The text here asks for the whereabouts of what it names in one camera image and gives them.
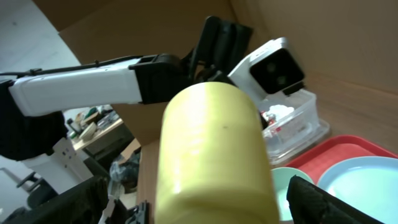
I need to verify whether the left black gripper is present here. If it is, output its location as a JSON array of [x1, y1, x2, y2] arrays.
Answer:
[[187, 16, 253, 84]]

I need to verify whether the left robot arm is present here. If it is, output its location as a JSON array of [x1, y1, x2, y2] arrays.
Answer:
[[1, 16, 253, 194]]

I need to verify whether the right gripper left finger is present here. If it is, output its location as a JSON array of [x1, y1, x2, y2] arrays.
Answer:
[[6, 176, 108, 224]]

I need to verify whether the red snack wrapper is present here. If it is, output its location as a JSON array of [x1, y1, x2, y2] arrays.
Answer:
[[262, 112, 282, 133]]

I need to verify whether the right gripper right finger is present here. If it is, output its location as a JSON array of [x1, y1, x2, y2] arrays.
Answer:
[[286, 175, 381, 224]]

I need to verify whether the red serving tray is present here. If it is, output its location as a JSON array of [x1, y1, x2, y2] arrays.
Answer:
[[285, 135, 397, 183]]

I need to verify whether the left black cable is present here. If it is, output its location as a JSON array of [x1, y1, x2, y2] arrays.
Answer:
[[0, 55, 147, 78]]

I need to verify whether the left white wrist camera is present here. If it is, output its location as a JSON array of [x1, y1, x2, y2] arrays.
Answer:
[[228, 37, 305, 105]]

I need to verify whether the yellow plastic cup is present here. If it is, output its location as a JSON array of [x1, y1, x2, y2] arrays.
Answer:
[[154, 82, 279, 224]]

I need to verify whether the white tissue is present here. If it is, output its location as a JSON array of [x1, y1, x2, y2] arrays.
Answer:
[[266, 105, 295, 120]]

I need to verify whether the light blue plate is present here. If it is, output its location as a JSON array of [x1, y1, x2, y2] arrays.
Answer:
[[317, 156, 397, 223]]

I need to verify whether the cluttered background desk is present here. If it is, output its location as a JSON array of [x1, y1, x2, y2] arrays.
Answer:
[[63, 104, 142, 200]]

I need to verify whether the clear plastic waste bin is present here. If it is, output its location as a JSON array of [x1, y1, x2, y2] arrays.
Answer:
[[257, 89, 330, 166]]

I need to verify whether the green bowl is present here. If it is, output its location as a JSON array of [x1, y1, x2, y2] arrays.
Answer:
[[272, 167, 313, 223]]

